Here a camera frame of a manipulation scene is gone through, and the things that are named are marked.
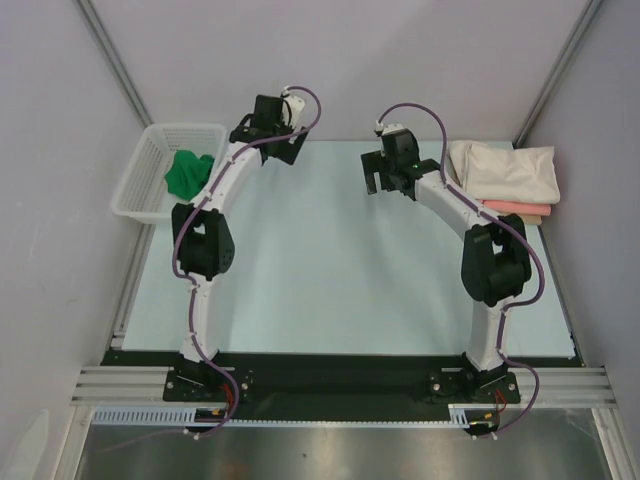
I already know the white slotted cable duct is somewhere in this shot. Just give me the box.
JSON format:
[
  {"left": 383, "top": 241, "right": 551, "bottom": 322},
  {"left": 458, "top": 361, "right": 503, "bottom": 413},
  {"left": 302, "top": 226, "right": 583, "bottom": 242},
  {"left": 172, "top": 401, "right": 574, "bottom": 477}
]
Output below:
[{"left": 92, "top": 406, "right": 495, "bottom": 429}]

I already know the pink folded t shirt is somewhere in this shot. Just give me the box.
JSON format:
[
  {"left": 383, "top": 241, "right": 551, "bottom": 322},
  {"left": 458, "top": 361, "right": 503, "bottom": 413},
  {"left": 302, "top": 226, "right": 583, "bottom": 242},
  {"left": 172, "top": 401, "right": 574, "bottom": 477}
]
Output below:
[{"left": 482, "top": 200, "right": 551, "bottom": 217}]

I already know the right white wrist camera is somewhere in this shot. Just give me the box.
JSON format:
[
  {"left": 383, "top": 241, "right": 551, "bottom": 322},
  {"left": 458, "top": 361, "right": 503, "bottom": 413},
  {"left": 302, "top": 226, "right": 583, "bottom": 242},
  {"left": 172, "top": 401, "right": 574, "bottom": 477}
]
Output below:
[{"left": 374, "top": 121, "right": 404, "bottom": 137}]

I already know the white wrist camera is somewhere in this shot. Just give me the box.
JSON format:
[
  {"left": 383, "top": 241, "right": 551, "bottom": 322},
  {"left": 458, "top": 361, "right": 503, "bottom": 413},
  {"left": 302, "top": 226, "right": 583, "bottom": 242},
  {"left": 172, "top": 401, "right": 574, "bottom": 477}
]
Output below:
[
  {"left": 374, "top": 121, "right": 404, "bottom": 137},
  {"left": 280, "top": 87, "right": 306, "bottom": 129}
]

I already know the cream folded t shirt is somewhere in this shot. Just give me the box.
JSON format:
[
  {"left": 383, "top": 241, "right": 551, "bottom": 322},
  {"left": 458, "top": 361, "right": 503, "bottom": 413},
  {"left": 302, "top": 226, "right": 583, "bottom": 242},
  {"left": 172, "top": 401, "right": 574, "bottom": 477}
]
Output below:
[{"left": 448, "top": 140, "right": 561, "bottom": 205}]

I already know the left aluminium corner post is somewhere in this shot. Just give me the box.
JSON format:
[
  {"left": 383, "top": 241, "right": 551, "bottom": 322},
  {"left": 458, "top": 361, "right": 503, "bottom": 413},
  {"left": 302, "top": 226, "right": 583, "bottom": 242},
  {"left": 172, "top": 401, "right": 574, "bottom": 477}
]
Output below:
[{"left": 73, "top": 0, "right": 153, "bottom": 128}]

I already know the aluminium corner post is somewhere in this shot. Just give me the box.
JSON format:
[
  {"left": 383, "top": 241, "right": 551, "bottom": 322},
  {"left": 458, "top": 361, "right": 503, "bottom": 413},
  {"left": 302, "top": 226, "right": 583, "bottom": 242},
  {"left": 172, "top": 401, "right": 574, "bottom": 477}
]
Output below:
[
  {"left": 512, "top": 0, "right": 608, "bottom": 148},
  {"left": 73, "top": 0, "right": 153, "bottom": 128}
]

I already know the white plastic basket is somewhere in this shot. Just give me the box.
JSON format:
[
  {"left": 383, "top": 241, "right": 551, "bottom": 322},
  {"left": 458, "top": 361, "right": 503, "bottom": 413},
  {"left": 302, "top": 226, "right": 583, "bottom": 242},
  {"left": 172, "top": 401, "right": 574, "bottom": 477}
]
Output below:
[{"left": 111, "top": 122, "right": 228, "bottom": 224}]

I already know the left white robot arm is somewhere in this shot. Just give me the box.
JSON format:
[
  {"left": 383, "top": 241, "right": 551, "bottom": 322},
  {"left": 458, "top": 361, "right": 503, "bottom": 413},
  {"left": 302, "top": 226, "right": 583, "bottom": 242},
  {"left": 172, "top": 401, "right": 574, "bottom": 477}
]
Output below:
[{"left": 163, "top": 86, "right": 322, "bottom": 405}]

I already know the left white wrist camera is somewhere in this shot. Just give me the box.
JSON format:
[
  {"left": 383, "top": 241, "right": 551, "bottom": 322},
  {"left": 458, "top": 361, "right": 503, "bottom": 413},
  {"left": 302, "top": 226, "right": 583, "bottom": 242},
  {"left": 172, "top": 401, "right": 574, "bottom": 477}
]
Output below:
[{"left": 280, "top": 87, "right": 306, "bottom": 129}]

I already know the aluminium front rail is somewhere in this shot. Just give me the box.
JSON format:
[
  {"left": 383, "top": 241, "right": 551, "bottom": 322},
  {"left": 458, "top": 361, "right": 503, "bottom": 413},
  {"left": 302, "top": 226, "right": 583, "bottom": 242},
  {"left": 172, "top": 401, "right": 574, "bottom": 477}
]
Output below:
[{"left": 72, "top": 366, "right": 617, "bottom": 409}]

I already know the green t shirt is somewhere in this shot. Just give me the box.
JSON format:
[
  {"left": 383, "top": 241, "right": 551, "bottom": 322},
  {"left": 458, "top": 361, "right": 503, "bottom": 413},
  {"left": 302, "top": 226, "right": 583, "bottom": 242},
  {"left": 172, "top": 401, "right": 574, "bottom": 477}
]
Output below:
[{"left": 164, "top": 150, "right": 215, "bottom": 201}]

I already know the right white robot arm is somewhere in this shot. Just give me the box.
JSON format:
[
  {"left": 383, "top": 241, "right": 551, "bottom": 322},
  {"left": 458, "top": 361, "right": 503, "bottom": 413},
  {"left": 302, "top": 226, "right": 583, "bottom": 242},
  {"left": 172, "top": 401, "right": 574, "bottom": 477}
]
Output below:
[{"left": 361, "top": 124, "right": 532, "bottom": 402}]

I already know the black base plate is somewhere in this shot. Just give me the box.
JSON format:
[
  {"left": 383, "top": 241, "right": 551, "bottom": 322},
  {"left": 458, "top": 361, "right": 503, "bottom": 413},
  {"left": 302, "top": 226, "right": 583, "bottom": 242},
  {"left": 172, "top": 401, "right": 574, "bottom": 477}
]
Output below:
[{"left": 101, "top": 350, "right": 580, "bottom": 422}]

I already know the right aluminium corner post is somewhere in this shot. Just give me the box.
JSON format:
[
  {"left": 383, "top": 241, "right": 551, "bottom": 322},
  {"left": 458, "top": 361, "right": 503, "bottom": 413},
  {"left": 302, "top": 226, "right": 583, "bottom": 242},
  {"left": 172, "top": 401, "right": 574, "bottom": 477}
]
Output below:
[{"left": 512, "top": 0, "right": 608, "bottom": 148}]

